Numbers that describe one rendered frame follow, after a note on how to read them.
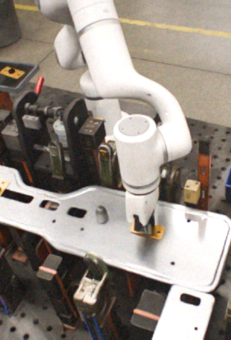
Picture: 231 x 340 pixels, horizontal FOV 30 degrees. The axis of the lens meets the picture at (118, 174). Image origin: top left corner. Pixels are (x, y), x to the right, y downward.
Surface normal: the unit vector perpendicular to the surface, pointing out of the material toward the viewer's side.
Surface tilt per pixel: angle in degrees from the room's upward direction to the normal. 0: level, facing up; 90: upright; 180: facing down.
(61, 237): 0
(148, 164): 90
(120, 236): 0
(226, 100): 0
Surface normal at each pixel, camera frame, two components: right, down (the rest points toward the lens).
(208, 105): -0.12, -0.69
